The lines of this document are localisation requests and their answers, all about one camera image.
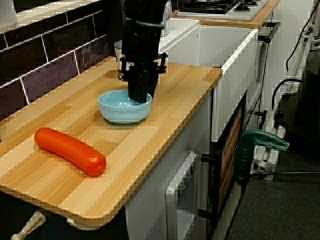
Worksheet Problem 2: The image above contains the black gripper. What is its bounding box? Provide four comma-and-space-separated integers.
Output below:
120, 20, 169, 104

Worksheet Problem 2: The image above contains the light blue plastic bowl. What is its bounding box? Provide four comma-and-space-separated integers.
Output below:
97, 89, 153, 125

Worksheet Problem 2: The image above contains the tomato soup can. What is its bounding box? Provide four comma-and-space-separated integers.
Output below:
113, 39, 126, 81

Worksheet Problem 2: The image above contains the white toy sink unit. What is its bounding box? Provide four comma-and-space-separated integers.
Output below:
158, 17, 260, 142

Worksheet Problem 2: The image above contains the red toy sausage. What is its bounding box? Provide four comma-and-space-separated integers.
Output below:
34, 127, 107, 178

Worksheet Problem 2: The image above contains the wood look oven door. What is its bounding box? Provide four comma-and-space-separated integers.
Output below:
210, 90, 249, 224

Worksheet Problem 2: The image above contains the toy stove top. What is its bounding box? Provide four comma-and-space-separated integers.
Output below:
175, 0, 271, 22

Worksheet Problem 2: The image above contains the white counter cabinet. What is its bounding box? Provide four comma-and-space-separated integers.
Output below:
124, 94, 214, 240

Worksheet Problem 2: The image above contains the grey toy dishwasher door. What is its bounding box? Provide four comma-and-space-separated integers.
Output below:
164, 150, 200, 240

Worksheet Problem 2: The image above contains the dark olive bag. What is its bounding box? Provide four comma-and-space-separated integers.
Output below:
279, 49, 320, 156

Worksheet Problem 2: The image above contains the black oven door handle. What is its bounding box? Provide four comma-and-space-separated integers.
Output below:
197, 153, 222, 221

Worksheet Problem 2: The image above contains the short black cabinet handle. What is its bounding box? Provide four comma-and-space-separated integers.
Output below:
254, 109, 269, 131

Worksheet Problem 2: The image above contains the long black cabinet handle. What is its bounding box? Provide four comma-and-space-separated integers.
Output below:
257, 21, 282, 44

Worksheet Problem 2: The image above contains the black looped cable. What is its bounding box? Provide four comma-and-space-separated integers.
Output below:
271, 78, 305, 112

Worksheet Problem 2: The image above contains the white bracket under counter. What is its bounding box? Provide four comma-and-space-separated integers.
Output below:
66, 216, 106, 232

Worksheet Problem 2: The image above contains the white metal frame stand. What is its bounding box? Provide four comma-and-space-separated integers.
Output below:
249, 20, 320, 182

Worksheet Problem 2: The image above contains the white hook handle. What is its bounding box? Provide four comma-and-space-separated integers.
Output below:
10, 210, 47, 240

